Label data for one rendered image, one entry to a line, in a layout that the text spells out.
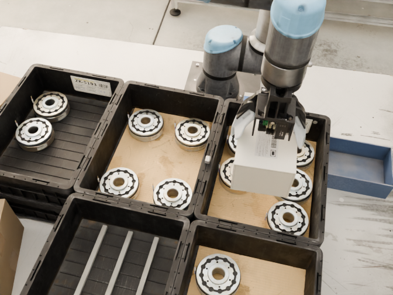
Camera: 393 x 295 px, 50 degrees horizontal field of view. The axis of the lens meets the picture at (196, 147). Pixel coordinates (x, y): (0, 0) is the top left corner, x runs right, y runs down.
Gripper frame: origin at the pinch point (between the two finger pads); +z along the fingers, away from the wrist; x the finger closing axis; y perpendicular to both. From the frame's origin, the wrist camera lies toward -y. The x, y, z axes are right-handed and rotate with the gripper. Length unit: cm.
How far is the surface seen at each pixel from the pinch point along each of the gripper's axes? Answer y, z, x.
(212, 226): 13.4, 17.6, -8.7
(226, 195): -1.4, 27.7, -6.9
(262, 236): 14.0, 17.6, 2.8
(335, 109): -51, 41, 27
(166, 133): -19.2, 27.9, -27.2
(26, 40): -67, 41, -96
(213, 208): 3.1, 27.7, -9.7
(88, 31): -163, 112, -117
